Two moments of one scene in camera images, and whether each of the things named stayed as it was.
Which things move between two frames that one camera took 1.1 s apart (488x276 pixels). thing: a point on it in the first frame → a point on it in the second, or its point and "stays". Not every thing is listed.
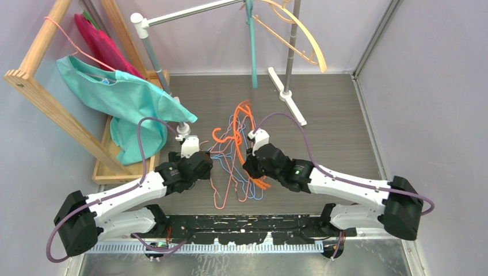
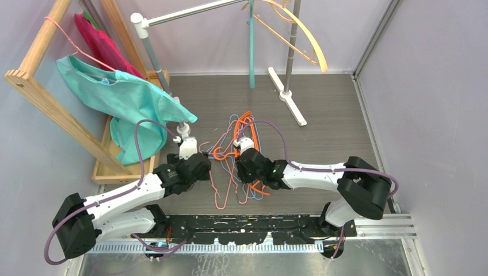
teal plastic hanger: x=249 y=10 stays
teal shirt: x=127 y=99 stays
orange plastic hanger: x=237 y=137 → x=252 y=186
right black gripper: x=250 y=165 → x=241 y=173
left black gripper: x=175 y=157 stays
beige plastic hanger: x=283 y=12 stays
